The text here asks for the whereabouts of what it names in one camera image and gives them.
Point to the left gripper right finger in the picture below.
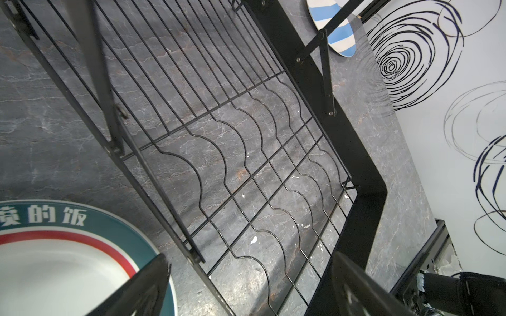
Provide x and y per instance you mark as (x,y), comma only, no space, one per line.
(358,294)

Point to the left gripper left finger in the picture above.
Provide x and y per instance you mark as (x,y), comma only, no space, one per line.
(143,294)

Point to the black wire dish rack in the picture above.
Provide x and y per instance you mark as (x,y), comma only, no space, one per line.
(224,164)

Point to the blue striped plate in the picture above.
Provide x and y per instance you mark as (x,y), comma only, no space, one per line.
(342,39)

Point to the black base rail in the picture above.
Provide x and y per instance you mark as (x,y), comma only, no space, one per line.
(405,290)

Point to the red green rimmed plate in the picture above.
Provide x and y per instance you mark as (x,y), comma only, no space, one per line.
(65,258)

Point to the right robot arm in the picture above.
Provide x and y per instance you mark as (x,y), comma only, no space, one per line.
(466,293)

